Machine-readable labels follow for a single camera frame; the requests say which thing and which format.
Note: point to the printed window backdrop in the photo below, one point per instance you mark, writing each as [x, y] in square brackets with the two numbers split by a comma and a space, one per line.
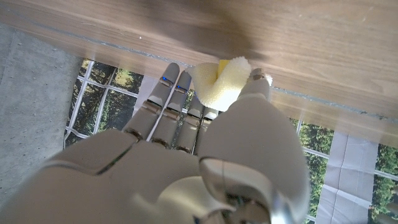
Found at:
[102, 105]

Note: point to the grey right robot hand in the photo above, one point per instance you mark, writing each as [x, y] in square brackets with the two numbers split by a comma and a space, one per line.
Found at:
[155, 174]

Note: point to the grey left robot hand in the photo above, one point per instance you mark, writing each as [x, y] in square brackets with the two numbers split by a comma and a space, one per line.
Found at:
[392, 214]

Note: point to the pale yellow sponge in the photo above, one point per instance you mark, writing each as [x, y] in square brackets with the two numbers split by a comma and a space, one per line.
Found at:
[224, 88]

